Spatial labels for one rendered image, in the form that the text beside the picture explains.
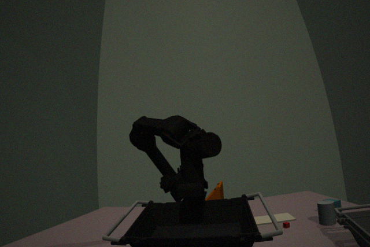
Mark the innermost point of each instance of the small teal block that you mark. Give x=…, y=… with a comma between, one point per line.
x=337, y=203

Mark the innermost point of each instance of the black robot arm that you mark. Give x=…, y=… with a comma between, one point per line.
x=175, y=131

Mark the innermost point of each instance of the beige flat rectangular panel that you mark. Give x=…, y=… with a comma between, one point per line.
x=282, y=217

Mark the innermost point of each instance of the dark grey cylinder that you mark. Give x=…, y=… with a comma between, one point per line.
x=326, y=213

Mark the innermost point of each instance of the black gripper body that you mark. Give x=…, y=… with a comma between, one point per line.
x=194, y=182

